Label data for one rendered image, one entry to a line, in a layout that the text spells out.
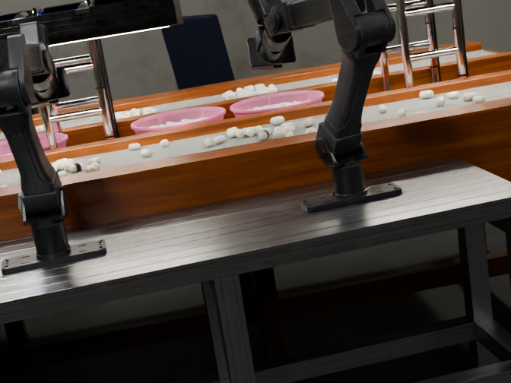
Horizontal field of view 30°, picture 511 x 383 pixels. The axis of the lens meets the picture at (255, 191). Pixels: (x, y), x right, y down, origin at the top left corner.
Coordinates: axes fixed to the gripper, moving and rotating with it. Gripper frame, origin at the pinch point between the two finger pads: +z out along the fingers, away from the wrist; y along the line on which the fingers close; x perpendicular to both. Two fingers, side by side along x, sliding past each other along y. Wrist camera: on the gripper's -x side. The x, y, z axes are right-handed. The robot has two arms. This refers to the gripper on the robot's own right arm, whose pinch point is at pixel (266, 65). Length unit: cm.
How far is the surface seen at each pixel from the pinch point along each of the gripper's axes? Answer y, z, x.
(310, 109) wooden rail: -15.7, 30.3, 1.1
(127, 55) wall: 23, 245, -110
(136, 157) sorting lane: 30.9, 22.8, 12.1
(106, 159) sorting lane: 38.3, 26.8, 10.7
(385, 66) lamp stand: -45, 53, -18
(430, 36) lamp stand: -59, 49, -25
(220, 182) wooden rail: 14.2, -2.5, 27.2
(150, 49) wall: 11, 245, -112
